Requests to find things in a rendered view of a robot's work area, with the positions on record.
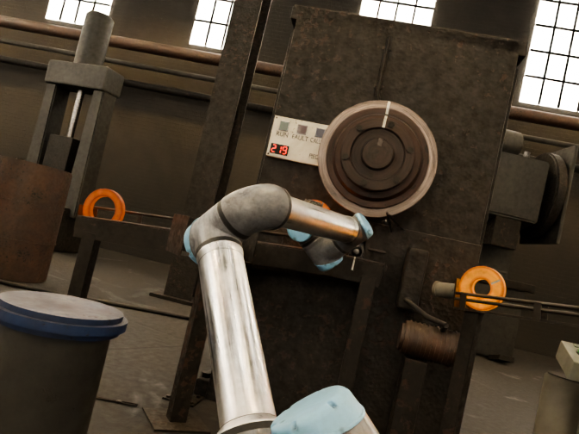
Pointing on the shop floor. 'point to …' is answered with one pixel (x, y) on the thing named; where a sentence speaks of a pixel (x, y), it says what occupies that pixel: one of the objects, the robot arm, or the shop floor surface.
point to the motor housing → (417, 368)
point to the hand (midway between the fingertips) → (314, 214)
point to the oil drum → (29, 218)
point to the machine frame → (430, 220)
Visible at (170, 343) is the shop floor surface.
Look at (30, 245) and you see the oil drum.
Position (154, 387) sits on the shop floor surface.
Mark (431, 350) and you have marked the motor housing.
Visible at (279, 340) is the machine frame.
